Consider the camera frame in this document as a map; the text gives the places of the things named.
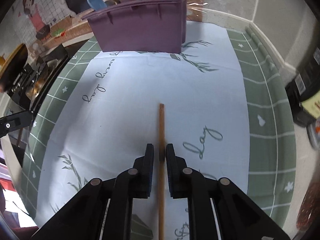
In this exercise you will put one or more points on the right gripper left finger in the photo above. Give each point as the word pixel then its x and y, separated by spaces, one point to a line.
pixel 143 179

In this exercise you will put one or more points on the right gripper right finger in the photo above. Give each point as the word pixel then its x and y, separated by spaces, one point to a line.
pixel 176 178

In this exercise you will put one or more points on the wooden chopstick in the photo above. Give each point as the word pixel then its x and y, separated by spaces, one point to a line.
pixel 161 172

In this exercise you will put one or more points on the gas stove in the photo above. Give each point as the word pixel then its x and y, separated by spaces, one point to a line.
pixel 27 82

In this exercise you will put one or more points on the green tiled mat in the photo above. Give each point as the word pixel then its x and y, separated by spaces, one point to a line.
pixel 272 165

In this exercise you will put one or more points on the blue spoon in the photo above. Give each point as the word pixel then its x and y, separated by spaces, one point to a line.
pixel 97 4

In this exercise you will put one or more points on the red orange-capped bottle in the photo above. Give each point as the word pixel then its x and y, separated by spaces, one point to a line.
pixel 313 131

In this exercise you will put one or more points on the purple plastic utensil holder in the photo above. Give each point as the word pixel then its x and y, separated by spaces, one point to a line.
pixel 141 25

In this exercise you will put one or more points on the dark soy sauce bottle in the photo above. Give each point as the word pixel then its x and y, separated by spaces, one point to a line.
pixel 303 93

